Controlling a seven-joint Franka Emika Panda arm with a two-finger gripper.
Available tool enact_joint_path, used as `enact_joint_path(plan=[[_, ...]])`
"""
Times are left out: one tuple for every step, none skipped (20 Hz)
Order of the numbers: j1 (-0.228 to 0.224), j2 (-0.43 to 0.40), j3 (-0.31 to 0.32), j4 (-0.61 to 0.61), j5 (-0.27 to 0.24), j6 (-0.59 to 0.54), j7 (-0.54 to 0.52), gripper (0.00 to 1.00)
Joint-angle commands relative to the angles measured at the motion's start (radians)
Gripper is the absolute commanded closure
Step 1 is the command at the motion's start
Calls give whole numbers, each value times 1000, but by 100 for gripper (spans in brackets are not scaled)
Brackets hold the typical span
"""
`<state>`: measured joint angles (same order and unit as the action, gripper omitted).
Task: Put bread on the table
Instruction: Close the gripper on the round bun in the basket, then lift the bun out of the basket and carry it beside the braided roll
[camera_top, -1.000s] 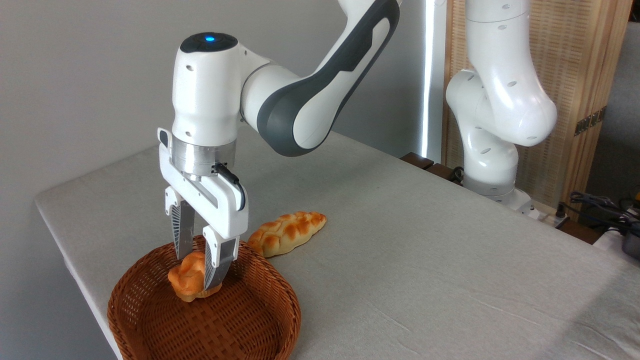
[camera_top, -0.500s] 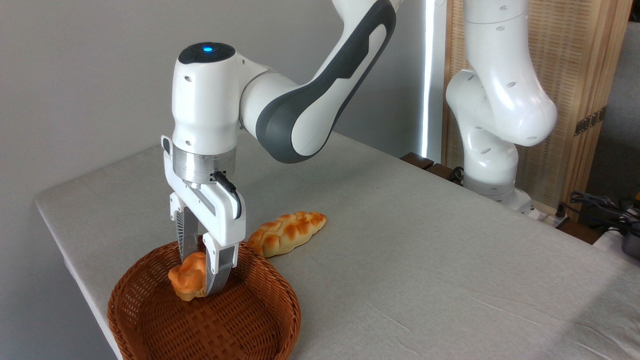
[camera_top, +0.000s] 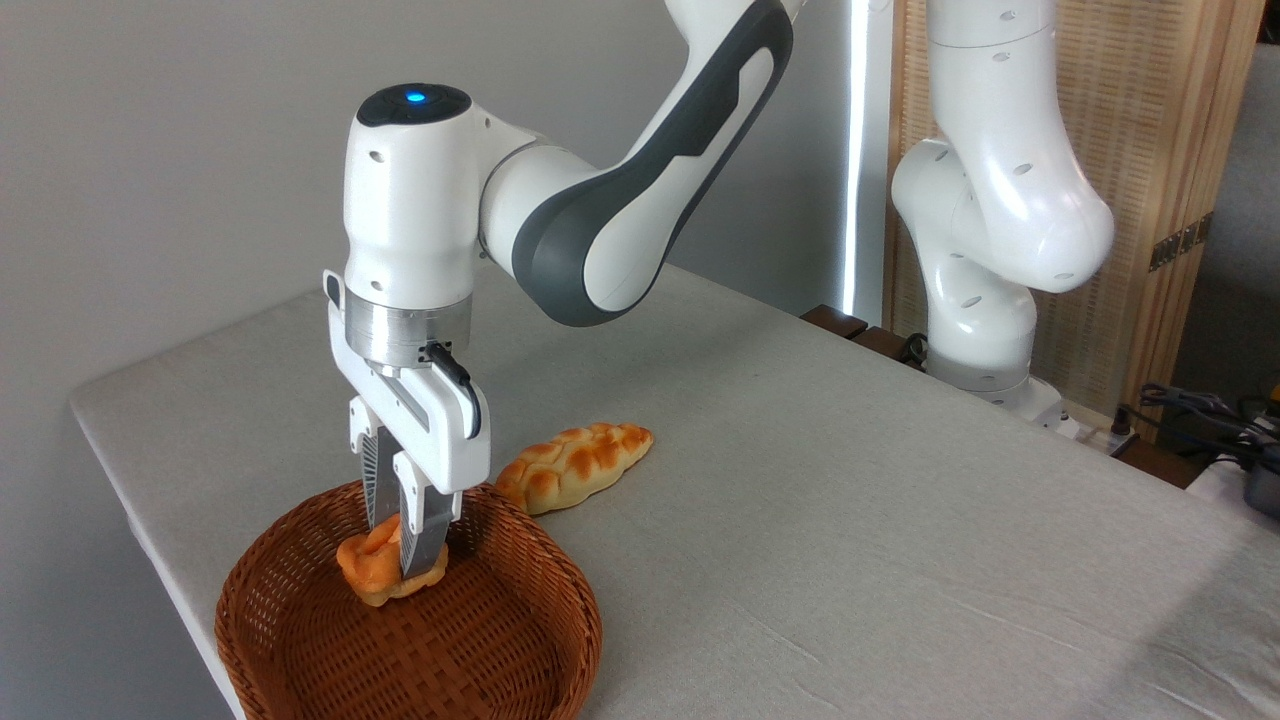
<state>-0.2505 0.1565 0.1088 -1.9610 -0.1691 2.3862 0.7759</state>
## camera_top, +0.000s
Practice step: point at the round flower-shaped bread roll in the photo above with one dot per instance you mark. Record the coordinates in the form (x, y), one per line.
(372, 577)

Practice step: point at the grey tablecloth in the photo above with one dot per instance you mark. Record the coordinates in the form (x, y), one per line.
(850, 520)

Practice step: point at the brown woven wicker basket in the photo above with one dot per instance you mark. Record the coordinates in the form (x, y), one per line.
(480, 640)

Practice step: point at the wooden bamboo folding screen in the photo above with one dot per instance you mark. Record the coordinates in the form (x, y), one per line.
(1150, 100)

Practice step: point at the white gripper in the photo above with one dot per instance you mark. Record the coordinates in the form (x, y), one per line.
(440, 430)

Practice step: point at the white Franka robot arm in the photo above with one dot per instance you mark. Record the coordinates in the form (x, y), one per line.
(620, 230)

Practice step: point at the dark grey box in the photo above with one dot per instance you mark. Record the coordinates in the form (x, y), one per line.
(1265, 490)

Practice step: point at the long braided bread loaf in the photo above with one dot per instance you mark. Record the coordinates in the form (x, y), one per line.
(580, 465)

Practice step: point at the dark brown wooden block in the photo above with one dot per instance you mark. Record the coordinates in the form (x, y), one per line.
(832, 321)
(885, 345)

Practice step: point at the black metal screen hinge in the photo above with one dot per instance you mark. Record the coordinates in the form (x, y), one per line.
(1180, 242)

